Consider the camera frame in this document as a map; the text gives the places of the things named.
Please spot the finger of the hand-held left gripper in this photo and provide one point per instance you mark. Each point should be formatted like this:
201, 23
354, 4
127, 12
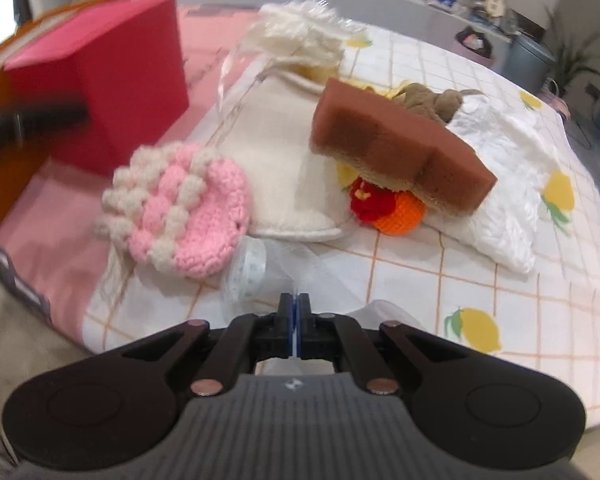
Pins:
45, 117

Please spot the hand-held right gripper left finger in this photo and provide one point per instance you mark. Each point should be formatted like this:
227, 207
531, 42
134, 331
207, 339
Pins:
287, 330

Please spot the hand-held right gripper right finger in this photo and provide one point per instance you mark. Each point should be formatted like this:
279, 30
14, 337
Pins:
305, 330

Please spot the clear plastic bag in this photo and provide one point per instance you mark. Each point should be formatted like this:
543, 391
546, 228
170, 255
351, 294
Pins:
300, 35
245, 270

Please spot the orange cardboard box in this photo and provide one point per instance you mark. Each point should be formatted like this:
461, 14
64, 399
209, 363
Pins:
5, 180

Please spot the pink crochet hat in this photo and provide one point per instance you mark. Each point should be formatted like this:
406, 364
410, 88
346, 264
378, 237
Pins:
205, 220

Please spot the orange crochet toy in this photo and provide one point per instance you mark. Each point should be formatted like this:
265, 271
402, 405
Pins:
400, 219

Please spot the cream towel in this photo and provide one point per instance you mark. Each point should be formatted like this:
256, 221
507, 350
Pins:
275, 160

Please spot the brown sponge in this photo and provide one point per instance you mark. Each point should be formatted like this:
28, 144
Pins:
380, 130

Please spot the brown plush toy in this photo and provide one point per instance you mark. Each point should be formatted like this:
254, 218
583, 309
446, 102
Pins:
430, 101

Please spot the red square box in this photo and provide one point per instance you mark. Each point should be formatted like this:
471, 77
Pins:
110, 75

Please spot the pink mat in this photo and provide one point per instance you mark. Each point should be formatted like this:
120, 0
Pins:
55, 245

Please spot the lemon print checked tablecloth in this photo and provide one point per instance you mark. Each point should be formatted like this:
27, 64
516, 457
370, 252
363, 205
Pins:
430, 290

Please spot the pink trash can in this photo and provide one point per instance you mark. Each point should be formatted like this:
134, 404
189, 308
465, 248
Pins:
475, 42

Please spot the small pink heater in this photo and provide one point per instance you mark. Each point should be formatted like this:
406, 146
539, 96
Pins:
555, 102

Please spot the grey trash can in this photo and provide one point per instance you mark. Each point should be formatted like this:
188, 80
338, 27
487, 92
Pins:
527, 67

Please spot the marble television cabinet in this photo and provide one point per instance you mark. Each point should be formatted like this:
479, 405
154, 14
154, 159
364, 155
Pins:
445, 7

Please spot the tall potted plant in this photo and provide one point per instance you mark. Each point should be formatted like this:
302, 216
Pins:
572, 60

